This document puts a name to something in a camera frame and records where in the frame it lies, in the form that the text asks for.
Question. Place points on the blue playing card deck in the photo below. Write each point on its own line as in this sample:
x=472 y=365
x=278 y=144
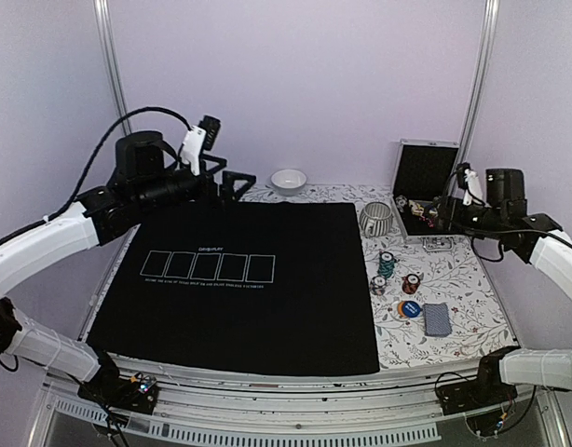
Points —
x=437 y=320

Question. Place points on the floral tablecloth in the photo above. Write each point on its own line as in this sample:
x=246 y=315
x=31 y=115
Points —
x=455 y=277

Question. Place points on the black poker mat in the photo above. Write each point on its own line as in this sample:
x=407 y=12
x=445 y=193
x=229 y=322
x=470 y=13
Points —
x=261 y=288

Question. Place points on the striped grey mug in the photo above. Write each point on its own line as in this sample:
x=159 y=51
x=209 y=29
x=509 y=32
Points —
x=375 y=219

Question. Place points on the white ceramic bowl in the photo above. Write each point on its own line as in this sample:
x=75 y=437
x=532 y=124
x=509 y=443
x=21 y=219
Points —
x=288 y=182

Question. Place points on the red black chip stack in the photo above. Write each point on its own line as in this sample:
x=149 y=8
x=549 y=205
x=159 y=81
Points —
x=410 y=284

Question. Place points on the blue small blind button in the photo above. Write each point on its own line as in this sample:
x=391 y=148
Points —
x=412 y=309

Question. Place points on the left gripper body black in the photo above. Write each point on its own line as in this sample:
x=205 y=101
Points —
x=206 y=196

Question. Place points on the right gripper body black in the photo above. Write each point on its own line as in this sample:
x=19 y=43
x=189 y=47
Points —
x=458 y=223

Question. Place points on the blue peach chip stack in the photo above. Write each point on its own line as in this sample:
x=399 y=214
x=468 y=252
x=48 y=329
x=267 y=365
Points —
x=378 y=285

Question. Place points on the orange big blind button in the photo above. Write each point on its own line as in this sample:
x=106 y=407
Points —
x=401 y=309

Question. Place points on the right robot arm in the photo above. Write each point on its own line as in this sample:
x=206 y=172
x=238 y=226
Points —
x=495 y=207

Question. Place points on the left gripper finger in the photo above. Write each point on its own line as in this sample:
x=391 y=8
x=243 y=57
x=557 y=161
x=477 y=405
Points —
x=235 y=185
x=214 y=164

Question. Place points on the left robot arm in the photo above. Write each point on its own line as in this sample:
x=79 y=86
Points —
x=149 y=175

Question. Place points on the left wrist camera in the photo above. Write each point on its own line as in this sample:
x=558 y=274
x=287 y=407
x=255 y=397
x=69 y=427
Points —
x=197 y=140

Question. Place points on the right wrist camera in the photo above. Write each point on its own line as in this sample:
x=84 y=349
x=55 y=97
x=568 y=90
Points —
x=468 y=181

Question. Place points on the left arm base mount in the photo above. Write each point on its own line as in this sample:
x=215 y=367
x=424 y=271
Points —
x=137 y=394

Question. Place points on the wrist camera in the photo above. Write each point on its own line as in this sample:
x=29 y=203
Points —
x=197 y=140
x=468 y=181

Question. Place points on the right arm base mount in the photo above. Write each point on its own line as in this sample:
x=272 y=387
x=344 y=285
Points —
x=458 y=394

